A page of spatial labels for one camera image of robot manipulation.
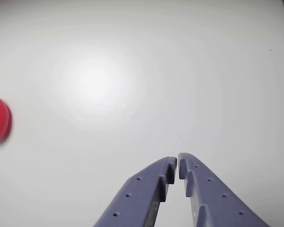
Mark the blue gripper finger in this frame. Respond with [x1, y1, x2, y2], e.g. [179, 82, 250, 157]
[178, 152, 272, 227]
[93, 156, 178, 227]

